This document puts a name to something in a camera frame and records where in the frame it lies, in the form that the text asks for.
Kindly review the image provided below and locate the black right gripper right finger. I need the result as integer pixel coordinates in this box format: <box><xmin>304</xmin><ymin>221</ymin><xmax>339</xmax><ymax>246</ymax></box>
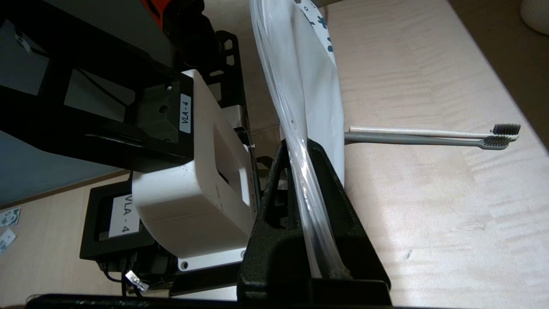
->
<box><xmin>306</xmin><ymin>139</ymin><xmax>391</xmax><ymax>285</ymax></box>

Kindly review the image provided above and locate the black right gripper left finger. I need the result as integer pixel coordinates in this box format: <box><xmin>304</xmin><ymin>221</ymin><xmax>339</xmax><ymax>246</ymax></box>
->
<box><xmin>237</xmin><ymin>139</ymin><xmax>317</xmax><ymax>297</ymax></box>

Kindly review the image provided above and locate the white pouch blue horse print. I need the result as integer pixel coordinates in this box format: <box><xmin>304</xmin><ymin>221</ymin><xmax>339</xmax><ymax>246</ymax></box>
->
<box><xmin>250</xmin><ymin>0</ymin><xmax>346</xmax><ymax>279</ymax></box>

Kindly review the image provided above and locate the black white robot torso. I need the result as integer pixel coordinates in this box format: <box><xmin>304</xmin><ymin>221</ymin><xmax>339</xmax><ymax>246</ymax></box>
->
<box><xmin>0</xmin><ymin>0</ymin><xmax>260</xmax><ymax>297</ymax></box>

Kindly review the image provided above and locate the grey toothbrush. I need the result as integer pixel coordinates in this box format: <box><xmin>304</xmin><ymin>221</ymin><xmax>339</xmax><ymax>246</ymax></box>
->
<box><xmin>344</xmin><ymin>131</ymin><xmax>512</xmax><ymax>150</ymax></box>

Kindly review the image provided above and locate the white toothbrush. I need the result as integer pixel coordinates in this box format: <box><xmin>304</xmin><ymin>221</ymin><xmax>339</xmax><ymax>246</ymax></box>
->
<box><xmin>349</xmin><ymin>123</ymin><xmax>522</xmax><ymax>141</ymax></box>

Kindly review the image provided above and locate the blue-print paper scrap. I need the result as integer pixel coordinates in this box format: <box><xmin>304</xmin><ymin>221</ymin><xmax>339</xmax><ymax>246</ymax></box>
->
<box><xmin>0</xmin><ymin>206</ymin><xmax>21</xmax><ymax>228</ymax></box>
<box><xmin>0</xmin><ymin>228</ymin><xmax>17</xmax><ymax>254</ymax></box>

